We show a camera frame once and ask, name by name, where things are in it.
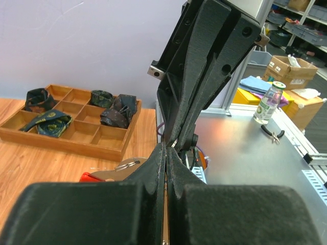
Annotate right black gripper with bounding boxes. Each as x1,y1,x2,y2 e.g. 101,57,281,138
149,1,261,149

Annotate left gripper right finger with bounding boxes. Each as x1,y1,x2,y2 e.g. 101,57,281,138
166,148,321,244

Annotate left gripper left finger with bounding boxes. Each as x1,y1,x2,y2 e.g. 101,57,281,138
1,143,166,244

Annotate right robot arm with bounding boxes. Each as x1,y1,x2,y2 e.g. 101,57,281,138
148,1,268,152

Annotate grey plastic crate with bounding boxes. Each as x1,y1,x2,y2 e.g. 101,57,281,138
243,51,272,78

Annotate blue folded cloth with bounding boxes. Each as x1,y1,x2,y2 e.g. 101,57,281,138
239,76,271,94

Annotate yellow storage bin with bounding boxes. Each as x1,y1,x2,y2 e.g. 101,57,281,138
232,88,294,113

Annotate cardboard box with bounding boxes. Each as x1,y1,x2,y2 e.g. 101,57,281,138
263,56,318,90

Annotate clear plastic bottle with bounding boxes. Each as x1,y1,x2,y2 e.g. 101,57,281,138
253,81,286,125

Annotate dark brown dotted necktie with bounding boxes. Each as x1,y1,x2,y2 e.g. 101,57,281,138
100,94,137,129

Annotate wooden compartment tray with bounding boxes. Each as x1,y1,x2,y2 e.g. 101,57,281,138
1,85,142,161

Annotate dark patterned necktie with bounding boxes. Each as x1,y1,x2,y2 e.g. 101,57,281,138
19,109,73,138

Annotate green patterned rolled necktie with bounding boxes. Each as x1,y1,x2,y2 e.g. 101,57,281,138
90,90,114,108

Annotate dark rolled necktie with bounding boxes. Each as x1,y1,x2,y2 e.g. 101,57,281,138
25,88,57,113

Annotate black handled pliers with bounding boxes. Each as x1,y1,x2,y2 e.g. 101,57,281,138
261,125,285,144

